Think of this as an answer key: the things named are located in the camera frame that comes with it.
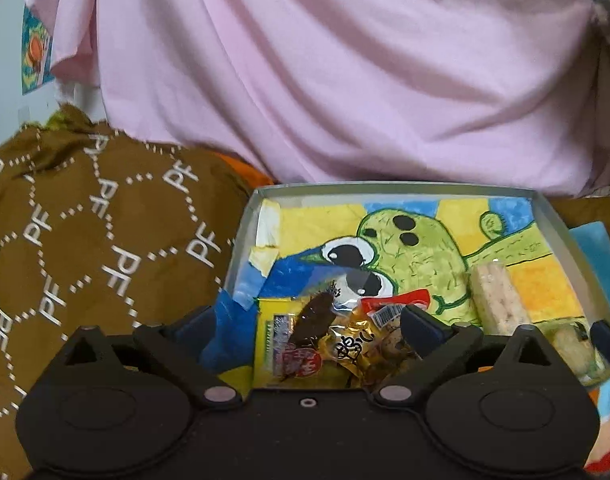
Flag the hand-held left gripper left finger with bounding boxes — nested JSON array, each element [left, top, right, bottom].
[[60, 304, 243, 409]]

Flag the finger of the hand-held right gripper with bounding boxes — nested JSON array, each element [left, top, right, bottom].
[[589, 319, 610, 367]]

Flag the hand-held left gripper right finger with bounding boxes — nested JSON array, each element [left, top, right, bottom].
[[374, 305, 552, 407]]

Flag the clear pale snack packet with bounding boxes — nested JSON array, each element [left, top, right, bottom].
[[544, 322, 610, 387]]

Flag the red ring biscuit packet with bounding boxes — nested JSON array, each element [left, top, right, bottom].
[[359, 289, 432, 332]]

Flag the golden brown snack packet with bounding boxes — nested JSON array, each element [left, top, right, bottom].
[[317, 310, 421, 390]]

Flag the yellow snack packet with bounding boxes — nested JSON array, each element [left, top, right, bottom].
[[254, 296, 312, 389]]

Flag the dark brown snack packet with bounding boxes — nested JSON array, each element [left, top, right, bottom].
[[279, 282, 347, 380]]

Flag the grey cardboard box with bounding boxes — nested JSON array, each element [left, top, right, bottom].
[[220, 181, 610, 391]]

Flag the cartoon painted sheet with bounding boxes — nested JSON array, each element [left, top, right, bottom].
[[202, 196, 588, 388]]

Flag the white rice cracker bar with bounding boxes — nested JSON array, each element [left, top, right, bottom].
[[468, 260, 533, 336]]

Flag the brown printed blanket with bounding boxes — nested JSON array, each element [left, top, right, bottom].
[[0, 105, 258, 480]]

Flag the green cloth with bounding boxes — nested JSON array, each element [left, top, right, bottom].
[[44, 106, 88, 132]]

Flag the pink cloth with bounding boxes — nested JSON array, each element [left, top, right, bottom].
[[25, 0, 610, 198]]

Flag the wall poster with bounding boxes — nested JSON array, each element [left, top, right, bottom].
[[21, 0, 56, 95]]

